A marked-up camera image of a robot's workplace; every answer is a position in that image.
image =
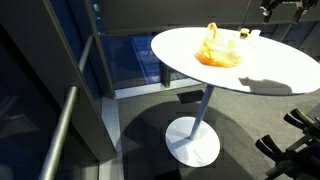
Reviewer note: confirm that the grey metal handrail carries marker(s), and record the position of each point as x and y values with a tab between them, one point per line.
63	123

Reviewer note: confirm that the white table pole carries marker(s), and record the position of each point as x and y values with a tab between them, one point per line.
201	111

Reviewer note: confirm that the black floor plate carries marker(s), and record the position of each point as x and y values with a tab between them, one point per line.
190	96

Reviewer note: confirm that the small white bottle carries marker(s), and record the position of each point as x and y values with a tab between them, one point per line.
256	32

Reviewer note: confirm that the yellow capped dark bottle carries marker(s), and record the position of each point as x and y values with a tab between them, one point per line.
245	32

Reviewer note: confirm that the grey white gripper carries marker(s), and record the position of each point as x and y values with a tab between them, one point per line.
288	2

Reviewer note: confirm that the round white table base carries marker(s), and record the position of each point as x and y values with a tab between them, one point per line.
195	148

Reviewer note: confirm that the black tripod stand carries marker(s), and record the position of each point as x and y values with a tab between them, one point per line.
293	156

